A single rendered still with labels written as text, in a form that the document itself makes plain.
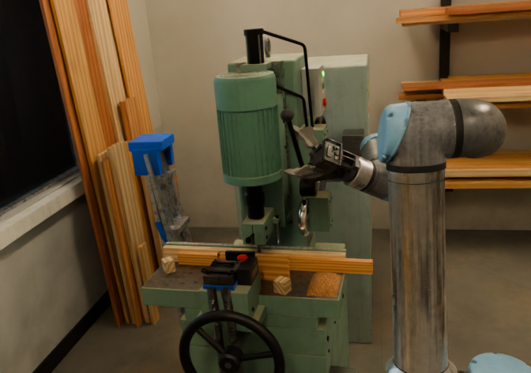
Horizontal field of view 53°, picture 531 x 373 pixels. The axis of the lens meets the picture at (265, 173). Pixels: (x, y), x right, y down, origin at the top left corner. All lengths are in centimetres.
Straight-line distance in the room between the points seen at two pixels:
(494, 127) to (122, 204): 221
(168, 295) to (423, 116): 96
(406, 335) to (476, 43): 293
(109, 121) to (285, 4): 149
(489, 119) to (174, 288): 102
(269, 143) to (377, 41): 242
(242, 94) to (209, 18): 258
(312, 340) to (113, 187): 165
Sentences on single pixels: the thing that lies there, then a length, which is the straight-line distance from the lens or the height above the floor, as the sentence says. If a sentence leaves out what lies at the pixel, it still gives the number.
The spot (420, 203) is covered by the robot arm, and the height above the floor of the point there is 130.
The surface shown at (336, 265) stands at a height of 93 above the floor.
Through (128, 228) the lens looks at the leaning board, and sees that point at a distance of 300.
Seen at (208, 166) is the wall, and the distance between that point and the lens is 421.
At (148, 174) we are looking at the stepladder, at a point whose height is 102.
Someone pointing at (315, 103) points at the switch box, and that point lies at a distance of 178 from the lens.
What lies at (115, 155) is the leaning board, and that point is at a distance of 291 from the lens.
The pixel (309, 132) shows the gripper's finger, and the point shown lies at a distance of 148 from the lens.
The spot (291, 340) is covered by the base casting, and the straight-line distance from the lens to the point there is 162.
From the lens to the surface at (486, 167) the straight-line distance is 361.
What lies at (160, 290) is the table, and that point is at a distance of 167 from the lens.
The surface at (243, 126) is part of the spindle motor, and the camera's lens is 147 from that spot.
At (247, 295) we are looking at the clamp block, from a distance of 146.
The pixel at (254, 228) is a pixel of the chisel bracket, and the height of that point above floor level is 105.
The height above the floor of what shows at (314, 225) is 98.
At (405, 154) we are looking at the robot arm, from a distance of 105.
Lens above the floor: 169
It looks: 18 degrees down
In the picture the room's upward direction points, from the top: 4 degrees counter-clockwise
